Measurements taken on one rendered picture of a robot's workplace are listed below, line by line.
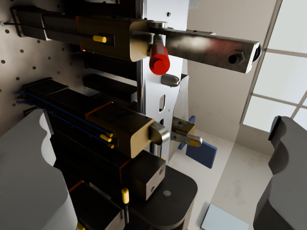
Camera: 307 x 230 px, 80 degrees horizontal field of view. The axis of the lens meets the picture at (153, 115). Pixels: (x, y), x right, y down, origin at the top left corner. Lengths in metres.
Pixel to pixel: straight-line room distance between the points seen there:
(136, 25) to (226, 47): 0.13
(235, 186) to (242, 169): 0.32
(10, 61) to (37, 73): 0.07
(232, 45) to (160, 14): 0.23
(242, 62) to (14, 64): 0.52
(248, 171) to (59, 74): 3.12
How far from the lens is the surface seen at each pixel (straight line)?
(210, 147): 2.70
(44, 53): 0.62
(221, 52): 0.27
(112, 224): 0.41
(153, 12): 0.43
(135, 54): 0.31
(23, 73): 0.60
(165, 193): 0.41
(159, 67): 0.19
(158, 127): 0.37
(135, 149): 0.36
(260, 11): 2.22
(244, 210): 3.16
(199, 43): 0.28
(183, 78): 0.67
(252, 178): 3.37
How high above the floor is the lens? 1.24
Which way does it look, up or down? 27 degrees down
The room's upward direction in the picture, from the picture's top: 111 degrees clockwise
